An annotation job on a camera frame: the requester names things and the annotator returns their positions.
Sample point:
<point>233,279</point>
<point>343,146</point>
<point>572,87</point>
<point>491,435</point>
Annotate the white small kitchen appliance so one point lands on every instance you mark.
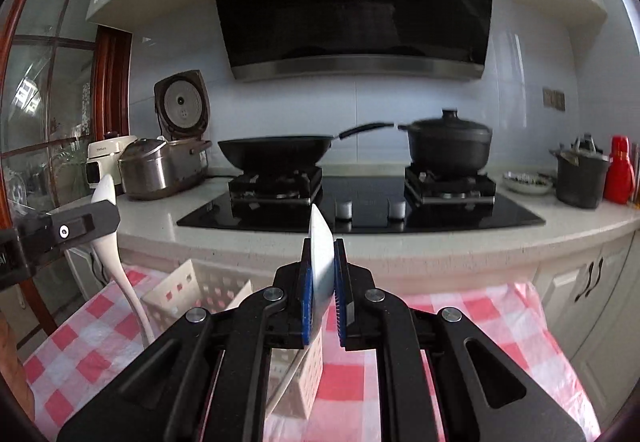
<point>102,161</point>

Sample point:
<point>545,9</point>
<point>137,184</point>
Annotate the wooden framed glass door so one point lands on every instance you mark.
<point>50,71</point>

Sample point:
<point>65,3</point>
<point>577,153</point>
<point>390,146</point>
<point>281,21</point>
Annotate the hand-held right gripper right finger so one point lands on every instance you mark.
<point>340,302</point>

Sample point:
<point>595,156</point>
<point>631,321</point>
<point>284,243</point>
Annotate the white plate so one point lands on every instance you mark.
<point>527,183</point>

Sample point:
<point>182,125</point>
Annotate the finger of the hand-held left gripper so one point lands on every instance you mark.
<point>80,224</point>

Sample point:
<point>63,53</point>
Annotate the grey lidded stock pot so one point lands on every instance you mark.
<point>580,177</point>

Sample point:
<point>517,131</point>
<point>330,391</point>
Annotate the red white checked tablecloth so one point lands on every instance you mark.
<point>475,322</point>

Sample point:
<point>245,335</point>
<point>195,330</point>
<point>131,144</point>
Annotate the red bottle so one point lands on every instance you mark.
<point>619,171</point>

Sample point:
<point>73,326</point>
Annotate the black glass gas stove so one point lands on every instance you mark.
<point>370,214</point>

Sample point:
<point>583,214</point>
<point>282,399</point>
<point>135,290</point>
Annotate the brown wall outlet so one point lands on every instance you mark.
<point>553,99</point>

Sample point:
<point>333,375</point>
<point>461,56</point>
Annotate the white plastic spoon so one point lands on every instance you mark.
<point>125,282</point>
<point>321,262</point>

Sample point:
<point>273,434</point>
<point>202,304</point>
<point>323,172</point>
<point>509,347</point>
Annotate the open steel rice cooker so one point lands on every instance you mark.
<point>160,166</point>

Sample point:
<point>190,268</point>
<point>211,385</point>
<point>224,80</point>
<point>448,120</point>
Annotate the white perforated utensil basket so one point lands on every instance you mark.
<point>200,287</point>

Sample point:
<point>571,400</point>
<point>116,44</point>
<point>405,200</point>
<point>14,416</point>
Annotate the black lidded cooking pot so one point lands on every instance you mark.
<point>447,141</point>

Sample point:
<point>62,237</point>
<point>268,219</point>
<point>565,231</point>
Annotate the black wok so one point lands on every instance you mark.
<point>275,149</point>

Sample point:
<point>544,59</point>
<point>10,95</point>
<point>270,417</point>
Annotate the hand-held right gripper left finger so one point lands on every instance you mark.
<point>306,302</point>

